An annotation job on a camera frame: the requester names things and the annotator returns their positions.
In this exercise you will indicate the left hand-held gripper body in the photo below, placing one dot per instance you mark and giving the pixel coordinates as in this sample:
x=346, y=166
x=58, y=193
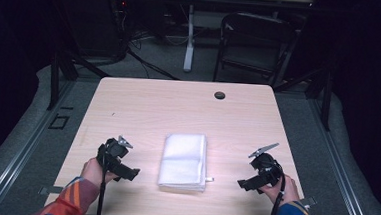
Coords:
x=113, y=149

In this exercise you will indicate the black folding chair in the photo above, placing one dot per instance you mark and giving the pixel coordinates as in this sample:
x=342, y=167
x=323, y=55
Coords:
x=256, y=41

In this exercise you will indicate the person's right hand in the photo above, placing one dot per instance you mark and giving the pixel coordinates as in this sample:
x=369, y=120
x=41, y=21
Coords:
x=287, y=192

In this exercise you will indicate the grey metal floor rail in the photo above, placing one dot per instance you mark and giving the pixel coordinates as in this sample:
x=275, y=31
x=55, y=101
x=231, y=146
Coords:
x=341, y=170
x=26, y=144

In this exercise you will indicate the black metal stand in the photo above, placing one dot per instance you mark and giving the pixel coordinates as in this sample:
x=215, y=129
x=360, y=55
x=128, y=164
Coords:
x=56, y=79
x=326, y=102

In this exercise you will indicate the dark equipment cabinet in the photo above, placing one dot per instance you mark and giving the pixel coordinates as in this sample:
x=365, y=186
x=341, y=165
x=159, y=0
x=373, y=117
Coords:
x=93, y=28

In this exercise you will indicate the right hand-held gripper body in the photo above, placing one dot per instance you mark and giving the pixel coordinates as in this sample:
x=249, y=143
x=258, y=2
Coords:
x=265, y=167

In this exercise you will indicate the white cloth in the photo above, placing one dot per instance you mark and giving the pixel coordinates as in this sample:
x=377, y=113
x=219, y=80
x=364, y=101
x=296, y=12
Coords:
x=183, y=160

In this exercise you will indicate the person's left hand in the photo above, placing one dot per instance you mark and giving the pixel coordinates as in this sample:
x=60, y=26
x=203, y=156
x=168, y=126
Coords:
x=91, y=172

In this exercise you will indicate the white table leg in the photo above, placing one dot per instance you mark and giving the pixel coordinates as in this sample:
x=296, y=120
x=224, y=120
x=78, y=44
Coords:
x=189, y=44

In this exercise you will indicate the grey table bracket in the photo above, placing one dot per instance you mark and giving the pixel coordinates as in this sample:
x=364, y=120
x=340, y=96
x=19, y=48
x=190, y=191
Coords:
x=307, y=201
x=51, y=190

